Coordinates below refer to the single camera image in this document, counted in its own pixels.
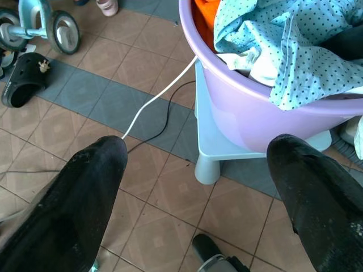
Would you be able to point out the orange garment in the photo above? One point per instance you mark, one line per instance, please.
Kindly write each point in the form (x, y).
(205, 20)

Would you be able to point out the purple plastic laundry basin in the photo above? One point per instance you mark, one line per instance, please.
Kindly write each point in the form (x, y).
(244, 107)

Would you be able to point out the blue polka dot garment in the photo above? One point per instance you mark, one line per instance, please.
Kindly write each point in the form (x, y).
(300, 48)

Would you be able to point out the light blue plastic stool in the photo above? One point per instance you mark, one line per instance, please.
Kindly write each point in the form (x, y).
(207, 141)

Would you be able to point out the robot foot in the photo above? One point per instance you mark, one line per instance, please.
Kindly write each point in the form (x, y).
(212, 253)

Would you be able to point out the black clog sandal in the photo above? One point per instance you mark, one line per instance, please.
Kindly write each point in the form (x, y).
(25, 79)

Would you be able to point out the black garment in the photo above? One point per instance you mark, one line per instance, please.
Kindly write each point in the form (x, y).
(344, 41)

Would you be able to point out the pink slipper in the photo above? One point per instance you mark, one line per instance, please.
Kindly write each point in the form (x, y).
(107, 6)

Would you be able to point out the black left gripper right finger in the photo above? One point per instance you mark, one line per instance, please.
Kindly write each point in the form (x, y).
(320, 198)

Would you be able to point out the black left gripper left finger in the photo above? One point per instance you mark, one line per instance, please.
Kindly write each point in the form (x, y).
(62, 209)

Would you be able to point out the light blue child tricycle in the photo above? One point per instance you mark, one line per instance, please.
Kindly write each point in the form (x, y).
(37, 25)

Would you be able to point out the white garment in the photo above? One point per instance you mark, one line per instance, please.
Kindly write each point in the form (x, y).
(255, 66)

